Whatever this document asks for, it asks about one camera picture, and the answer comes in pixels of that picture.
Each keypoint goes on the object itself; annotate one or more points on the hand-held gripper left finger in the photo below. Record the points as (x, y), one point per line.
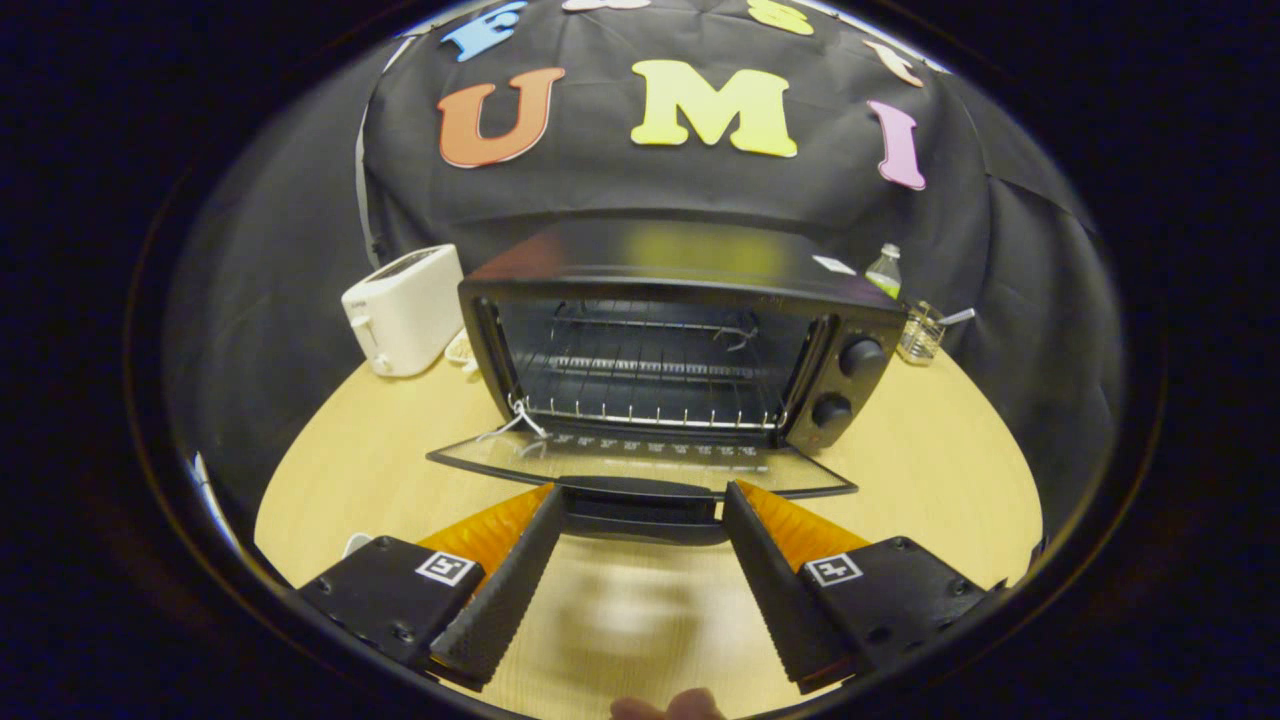
(510, 590)

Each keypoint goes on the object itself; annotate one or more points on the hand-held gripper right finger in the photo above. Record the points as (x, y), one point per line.
(775, 590)

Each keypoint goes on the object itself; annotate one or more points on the black toaster oven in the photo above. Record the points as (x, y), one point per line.
(680, 270)

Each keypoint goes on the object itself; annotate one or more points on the white pop-up toaster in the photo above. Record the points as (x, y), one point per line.
(405, 310)

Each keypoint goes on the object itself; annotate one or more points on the small white tray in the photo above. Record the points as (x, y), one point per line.
(356, 545)

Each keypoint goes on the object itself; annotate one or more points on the clear glass cup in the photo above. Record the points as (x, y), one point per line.
(920, 338)

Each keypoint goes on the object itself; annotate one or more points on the metal spoon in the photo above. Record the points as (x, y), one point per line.
(958, 317)

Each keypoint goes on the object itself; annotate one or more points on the small green drink bottle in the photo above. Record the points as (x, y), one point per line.
(884, 272)

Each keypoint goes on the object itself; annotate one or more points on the black backdrop cloth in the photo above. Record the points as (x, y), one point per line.
(600, 190)

